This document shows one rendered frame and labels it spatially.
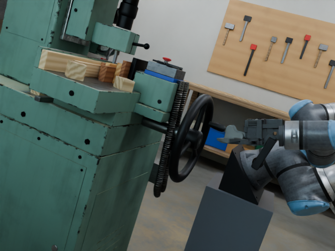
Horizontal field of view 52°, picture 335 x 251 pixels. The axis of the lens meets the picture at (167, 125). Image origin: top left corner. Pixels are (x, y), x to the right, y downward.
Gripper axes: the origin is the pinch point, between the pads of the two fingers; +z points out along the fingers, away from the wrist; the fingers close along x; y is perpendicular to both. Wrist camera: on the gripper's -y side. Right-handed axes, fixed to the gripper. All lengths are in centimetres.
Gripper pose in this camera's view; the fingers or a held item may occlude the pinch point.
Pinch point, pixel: (220, 141)
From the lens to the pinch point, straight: 117.9
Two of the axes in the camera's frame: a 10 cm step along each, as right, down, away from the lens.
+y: -0.3, -10.0, -0.5
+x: -3.6, 0.6, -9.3
